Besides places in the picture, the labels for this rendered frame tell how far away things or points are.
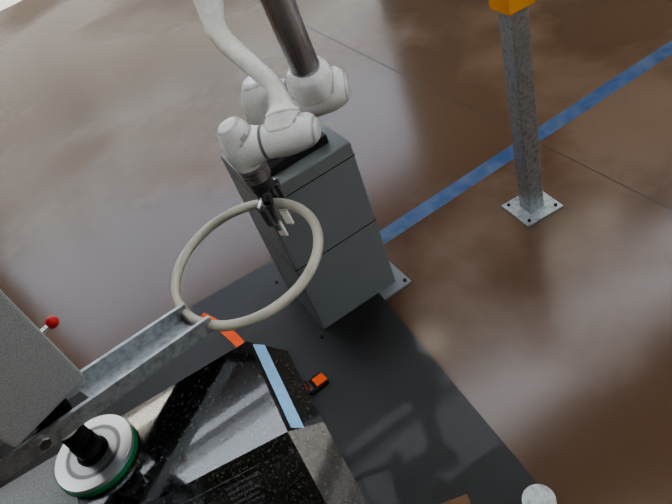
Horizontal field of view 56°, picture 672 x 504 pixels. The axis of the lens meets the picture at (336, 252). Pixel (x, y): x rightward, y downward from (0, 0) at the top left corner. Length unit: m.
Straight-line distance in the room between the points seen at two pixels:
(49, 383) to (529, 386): 1.67
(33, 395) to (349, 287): 1.59
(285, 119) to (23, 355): 0.89
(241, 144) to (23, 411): 0.87
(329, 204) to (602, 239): 1.21
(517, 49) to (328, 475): 1.70
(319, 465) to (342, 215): 1.18
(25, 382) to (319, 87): 1.34
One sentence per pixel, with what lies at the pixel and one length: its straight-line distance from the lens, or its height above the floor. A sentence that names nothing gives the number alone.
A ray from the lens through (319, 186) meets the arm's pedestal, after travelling 2.39.
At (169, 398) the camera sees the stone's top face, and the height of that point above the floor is 0.82.
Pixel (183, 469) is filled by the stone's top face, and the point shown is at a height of 0.82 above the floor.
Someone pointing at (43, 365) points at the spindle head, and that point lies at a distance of 1.47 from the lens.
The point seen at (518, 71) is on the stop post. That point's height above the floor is 0.76.
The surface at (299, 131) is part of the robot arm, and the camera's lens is 1.77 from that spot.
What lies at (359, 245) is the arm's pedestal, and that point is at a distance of 2.65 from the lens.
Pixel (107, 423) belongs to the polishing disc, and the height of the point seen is 0.85.
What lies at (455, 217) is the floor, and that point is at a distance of 3.13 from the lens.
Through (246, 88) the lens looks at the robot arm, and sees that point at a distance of 2.32.
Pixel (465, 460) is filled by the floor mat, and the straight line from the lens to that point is 2.35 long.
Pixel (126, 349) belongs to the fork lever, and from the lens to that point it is 1.78.
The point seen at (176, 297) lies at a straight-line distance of 1.90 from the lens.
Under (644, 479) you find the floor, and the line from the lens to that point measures 2.34.
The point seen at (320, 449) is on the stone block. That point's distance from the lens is 1.64.
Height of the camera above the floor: 2.10
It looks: 42 degrees down
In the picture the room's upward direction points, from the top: 22 degrees counter-clockwise
